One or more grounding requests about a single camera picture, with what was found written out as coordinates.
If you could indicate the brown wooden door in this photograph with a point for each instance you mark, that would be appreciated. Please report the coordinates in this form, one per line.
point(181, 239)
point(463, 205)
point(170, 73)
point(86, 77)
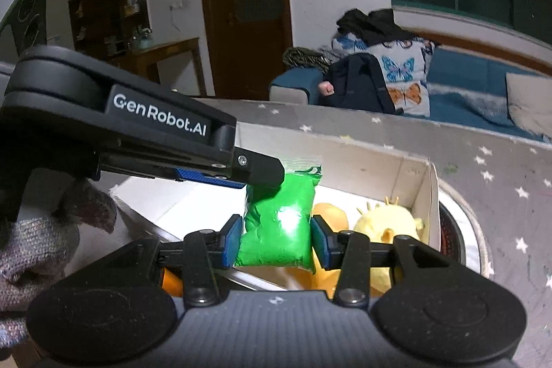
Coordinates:
point(246, 6)

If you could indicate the green clay bag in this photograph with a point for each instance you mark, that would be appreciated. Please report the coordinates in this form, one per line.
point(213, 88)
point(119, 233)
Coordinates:
point(278, 221)

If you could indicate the wooden side desk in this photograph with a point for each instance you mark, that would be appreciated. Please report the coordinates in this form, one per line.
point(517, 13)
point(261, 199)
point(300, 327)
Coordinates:
point(172, 57)

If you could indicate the white cardboard box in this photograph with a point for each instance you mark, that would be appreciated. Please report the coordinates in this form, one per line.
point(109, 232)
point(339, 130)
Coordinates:
point(375, 178)

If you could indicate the dark striped blanket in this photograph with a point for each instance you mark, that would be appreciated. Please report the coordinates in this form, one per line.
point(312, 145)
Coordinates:
point(308, 57)

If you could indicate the person's left hand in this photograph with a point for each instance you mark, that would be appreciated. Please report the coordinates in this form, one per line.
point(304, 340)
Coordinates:
point(39, 247)

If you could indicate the grey pillow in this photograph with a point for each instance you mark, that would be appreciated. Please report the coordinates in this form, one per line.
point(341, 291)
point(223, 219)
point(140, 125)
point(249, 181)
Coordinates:
point(532, 105)

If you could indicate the orange block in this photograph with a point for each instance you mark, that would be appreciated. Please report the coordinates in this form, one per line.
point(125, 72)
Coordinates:
point(170, 281)

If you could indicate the yellow plush chick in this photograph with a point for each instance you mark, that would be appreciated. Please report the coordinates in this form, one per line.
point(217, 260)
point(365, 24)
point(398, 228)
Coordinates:
point(384, 221)

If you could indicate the orange rubber duck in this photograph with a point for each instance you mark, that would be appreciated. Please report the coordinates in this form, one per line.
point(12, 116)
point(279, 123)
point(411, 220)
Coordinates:
point(331, 217)

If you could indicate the butterfly print pillow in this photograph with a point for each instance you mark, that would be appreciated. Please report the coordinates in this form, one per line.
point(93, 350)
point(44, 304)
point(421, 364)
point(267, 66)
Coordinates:
point(405, 79)

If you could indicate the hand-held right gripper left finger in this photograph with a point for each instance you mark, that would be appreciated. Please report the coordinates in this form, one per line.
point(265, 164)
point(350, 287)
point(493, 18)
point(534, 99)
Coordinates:
point(230, 241)

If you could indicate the blue sofa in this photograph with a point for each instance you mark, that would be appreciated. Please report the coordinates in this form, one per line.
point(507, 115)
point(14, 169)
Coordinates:
point(465, 92)

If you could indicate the built-in round cooktop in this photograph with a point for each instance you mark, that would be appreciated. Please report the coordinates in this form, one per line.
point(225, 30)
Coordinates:
point(465, 230)

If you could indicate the black backpack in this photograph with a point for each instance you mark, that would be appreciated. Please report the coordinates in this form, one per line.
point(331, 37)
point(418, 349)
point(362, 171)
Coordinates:
point(358, 85)

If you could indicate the dark wooden shelf cabinet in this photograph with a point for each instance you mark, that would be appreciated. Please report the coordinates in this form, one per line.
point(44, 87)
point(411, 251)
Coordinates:
point(110, 6)

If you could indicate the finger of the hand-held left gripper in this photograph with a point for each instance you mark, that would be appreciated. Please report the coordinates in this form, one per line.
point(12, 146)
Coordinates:
point(207, 177)
point(261, 172)

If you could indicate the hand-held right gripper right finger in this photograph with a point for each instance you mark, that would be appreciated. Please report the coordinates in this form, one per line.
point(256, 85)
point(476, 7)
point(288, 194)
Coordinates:
point(320, 241)

